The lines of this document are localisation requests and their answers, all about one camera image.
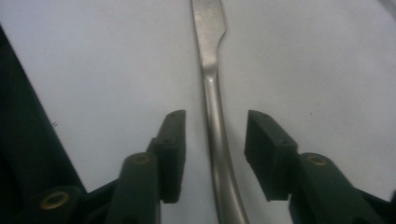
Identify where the metal table knife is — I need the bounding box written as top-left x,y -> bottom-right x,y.
190,0 -> 250,224

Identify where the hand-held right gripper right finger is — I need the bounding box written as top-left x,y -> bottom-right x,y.
244,109 -> 299,202

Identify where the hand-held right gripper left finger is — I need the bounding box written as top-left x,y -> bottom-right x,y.
147,108 -> 187,204

